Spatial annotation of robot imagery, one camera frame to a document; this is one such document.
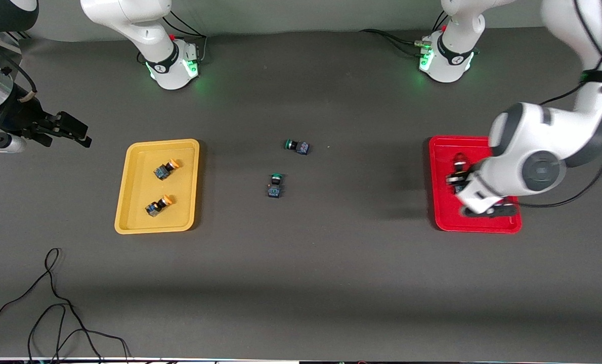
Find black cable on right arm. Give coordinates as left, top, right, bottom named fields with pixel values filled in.
left=0, top=31, right=38, bottom=104

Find yellow plastic tray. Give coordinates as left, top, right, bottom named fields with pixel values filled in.
left=114, top=139, right=200, bottom=235

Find yellow push button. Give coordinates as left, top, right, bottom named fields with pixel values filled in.
left=146, top=195, right=174, bottom=218
left=153, top=159, right=181, bottom=180

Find black arm base cables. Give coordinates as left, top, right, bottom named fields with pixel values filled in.
left=162, top=8, right=208, bottom=64
left=359, top=10, right=451, bottom=58

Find black right arm base cables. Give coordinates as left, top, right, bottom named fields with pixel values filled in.
left=162, top=8, right=208, bottom=64

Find black left arm base cables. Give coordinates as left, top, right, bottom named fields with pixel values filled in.
left=359, top=10, right=451, bottom=58

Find red plastic tray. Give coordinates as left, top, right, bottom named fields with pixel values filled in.
left=428, top=135, right=523, bottom=234

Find thin black loose cable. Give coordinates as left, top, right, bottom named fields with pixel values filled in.
left=0, top=247, right=131, bottom=364

